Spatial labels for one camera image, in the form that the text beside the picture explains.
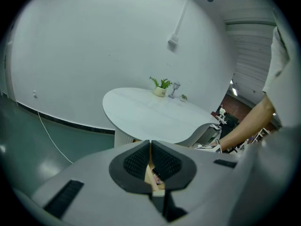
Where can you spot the large wooden drawer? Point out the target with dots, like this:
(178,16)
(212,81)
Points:
(148,180)

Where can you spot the small pink ball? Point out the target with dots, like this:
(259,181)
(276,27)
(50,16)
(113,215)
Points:
(157,179)

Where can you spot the tiny potted plant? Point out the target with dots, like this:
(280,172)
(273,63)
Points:
(183,98)

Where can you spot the person's grey shirt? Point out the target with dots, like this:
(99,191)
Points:
(284,79)

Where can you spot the person's right forearm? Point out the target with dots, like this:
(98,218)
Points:
(249,123)

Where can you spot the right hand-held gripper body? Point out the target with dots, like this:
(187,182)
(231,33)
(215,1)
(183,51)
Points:
(209,147)

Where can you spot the green plant in cream pot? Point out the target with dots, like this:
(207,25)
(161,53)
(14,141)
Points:
(161,89)

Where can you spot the white wall junction box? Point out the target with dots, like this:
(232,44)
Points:
(172,41)

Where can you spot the white wall socket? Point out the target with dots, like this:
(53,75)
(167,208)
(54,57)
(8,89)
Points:
(35,94)

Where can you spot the white kidney-shaped desk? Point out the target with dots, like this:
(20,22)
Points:
(152,116)

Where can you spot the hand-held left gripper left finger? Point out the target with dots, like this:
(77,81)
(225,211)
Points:
(94,173)

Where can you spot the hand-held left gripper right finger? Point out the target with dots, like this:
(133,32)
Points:
(200,173)

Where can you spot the small grey lantern lamp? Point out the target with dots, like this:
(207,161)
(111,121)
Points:
(174,91)

